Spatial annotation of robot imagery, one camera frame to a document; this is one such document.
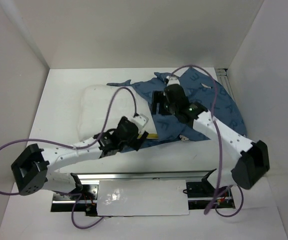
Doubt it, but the white pillow with yellow edge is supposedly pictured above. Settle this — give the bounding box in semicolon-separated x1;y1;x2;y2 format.
77;85;158;141

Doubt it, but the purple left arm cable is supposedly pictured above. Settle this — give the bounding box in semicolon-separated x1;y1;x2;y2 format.
0;86;139;196

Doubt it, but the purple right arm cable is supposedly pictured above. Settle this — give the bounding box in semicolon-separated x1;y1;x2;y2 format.
170;64;244;218

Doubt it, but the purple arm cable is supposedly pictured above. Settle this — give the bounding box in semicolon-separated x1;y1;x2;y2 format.
170;64;244;218
0;86;139;196

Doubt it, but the white cover sheet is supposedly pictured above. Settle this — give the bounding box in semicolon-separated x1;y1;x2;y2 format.
97;180;189;217

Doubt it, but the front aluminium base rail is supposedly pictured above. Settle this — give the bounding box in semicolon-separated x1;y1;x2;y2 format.
51;170;237;213

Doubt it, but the aluminium frame rail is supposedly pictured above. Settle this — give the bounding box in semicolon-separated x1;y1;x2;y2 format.
215;68;235;100

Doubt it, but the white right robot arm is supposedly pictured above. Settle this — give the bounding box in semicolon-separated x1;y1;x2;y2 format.
151;84;270;197

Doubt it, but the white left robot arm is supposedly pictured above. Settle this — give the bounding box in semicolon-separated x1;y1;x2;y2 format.
11;114;149;200

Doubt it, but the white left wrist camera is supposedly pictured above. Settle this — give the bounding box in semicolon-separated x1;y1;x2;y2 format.
131;114;149;134

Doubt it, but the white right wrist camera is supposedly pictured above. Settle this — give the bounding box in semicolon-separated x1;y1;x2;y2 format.
165;75;180;87

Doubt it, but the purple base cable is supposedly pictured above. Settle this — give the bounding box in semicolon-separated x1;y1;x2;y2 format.
71;191;109;230

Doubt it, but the blue cartoon print pillowcase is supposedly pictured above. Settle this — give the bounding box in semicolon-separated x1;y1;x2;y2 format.
107;68;247;148

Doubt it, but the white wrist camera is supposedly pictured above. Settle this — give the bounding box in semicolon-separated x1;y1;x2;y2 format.
131;114;149;134
165;75;180;87

